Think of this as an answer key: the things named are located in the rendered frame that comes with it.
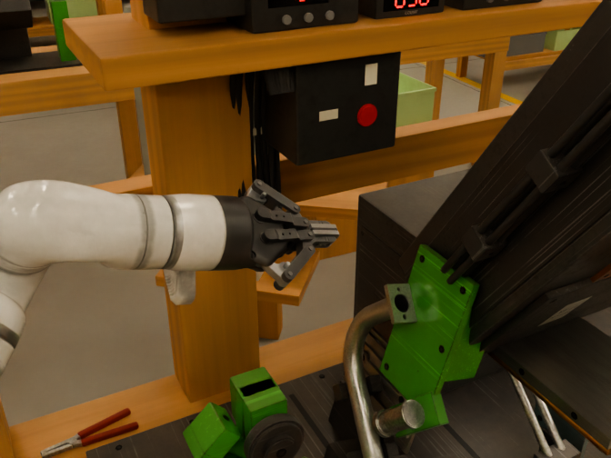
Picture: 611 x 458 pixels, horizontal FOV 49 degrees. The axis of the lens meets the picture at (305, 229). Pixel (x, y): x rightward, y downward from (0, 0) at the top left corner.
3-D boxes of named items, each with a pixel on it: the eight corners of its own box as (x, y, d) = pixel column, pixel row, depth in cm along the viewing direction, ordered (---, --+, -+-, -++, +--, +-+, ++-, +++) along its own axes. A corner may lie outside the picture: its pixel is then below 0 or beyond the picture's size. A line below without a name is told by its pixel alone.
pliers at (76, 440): (129, 411, 119) (128, 405, 119) (140, 429, 115) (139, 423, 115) (37, 448, 112) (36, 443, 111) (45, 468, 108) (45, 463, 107)
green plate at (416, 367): (468, 412, 95) (519, 282, 88) (423, 420, 91) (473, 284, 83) (420, 365, 104) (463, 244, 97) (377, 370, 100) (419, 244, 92)
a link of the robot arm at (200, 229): (169, 233, 73) (115, 233, 70) (212, 173, 66) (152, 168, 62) (188, 308, 69) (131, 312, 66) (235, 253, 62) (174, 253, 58)
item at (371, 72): (396, 147, 103) (404, 49, 96) (297, 168, 96) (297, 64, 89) (355, 123, 113) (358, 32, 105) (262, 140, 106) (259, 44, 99)
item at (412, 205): (535, 360, 128) (568, 200, 112) (403, 412, 116) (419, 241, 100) (472, 310, 143) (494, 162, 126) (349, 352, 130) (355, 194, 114)
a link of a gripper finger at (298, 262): (270, 286, 69) (291, 251, 73) (285, 296, 69) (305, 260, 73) (283, 273, 67) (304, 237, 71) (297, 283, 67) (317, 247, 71)
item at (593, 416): (692, 413, 88) (698, 396, 87) (605, 457, 82) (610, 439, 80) (491, 272, 118) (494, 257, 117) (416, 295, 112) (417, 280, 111)
